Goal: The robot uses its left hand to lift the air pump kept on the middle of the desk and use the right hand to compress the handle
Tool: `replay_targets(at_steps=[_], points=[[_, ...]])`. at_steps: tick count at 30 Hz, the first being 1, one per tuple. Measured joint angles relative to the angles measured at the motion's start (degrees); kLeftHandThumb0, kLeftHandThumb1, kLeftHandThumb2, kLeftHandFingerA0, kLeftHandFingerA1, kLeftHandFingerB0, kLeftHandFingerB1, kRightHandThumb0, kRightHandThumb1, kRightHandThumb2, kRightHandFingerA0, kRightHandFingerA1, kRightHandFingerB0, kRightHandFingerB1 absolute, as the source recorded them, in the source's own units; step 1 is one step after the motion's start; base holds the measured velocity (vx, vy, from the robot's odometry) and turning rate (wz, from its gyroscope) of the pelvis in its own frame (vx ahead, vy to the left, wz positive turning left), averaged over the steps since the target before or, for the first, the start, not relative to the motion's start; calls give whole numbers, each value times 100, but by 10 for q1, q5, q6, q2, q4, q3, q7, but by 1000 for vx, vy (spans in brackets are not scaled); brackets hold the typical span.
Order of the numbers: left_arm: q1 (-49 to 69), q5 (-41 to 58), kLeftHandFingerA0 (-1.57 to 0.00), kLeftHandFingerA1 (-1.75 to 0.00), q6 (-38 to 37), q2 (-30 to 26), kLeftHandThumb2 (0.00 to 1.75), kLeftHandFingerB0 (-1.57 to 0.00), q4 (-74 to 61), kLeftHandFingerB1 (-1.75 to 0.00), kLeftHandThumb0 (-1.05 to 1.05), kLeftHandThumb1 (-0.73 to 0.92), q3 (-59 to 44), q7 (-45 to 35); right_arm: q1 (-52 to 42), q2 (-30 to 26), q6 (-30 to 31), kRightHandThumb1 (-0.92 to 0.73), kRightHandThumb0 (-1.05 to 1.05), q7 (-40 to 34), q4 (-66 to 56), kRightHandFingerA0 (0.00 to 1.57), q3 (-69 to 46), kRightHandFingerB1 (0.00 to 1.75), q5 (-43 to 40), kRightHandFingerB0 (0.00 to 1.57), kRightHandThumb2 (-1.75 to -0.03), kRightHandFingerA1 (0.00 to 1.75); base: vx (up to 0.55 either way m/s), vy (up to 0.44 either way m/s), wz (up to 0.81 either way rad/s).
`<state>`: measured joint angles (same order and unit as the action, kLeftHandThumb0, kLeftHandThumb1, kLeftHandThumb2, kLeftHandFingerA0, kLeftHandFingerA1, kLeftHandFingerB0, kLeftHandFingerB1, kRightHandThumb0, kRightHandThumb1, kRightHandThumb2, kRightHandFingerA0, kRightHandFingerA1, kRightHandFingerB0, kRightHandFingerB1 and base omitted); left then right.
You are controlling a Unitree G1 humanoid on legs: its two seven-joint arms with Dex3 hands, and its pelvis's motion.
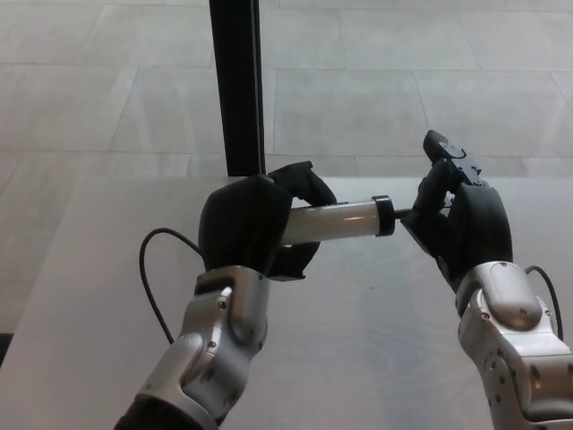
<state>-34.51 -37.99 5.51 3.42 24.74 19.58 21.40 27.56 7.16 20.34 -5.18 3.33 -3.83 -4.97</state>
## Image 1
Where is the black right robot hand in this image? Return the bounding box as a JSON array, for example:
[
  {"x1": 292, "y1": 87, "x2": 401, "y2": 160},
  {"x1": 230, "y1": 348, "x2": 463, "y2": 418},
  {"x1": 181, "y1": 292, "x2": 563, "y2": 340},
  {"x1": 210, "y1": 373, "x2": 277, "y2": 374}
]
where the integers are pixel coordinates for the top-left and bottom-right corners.
[{"x1": 398, "y1": 130, "x2": 514, "y2": 295}]

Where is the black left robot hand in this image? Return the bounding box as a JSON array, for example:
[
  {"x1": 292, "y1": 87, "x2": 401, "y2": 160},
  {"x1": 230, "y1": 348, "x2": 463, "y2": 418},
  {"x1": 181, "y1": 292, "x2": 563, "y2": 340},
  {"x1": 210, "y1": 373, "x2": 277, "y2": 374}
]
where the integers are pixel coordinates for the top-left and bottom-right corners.
[{"x1": 198, "y1": 160, "x2": 338, "y2": 283}]

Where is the white air pump black handle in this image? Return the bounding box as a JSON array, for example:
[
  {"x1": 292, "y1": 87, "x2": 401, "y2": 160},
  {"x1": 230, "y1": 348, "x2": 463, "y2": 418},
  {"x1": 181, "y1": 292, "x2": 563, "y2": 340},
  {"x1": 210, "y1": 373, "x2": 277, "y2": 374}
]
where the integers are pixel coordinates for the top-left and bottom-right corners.
[{"x1": 280, "y1": 194, "x2": 418, "y2": 247}]

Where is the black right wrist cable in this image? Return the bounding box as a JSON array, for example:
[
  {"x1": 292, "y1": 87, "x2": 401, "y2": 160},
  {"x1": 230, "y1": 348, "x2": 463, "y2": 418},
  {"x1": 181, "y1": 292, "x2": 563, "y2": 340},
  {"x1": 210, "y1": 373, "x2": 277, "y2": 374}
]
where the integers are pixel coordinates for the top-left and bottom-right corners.
[{"x1": 524, "y1": 265, "x2": 565, "y2": 338}]

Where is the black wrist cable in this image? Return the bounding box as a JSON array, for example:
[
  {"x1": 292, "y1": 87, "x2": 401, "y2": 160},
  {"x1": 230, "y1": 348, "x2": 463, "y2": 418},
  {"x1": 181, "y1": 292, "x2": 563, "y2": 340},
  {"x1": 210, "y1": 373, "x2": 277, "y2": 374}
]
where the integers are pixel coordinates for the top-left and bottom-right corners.
[
  {"x1": 139, "y1": 228, "x2": 208, "y2": 346},
  {"x1": 524, "y1": 265, "x2": 565, "y2": 338}
]

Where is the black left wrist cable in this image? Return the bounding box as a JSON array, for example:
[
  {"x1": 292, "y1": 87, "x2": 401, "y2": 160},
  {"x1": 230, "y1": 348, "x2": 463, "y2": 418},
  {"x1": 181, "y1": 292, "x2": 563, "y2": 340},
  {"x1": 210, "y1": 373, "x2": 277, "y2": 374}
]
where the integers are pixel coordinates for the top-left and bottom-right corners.
[{"x1": 139, "y1": 228, "x2": 208, "y2": 346}]

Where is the black vertical frame post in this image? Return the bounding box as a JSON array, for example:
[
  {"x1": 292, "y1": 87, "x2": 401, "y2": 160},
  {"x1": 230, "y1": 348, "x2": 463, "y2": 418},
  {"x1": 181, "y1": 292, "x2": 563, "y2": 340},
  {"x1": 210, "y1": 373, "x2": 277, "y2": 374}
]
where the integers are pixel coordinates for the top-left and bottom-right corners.
[{"x1": 209, "y1": 0, "x2": 269, "y2": 177}]

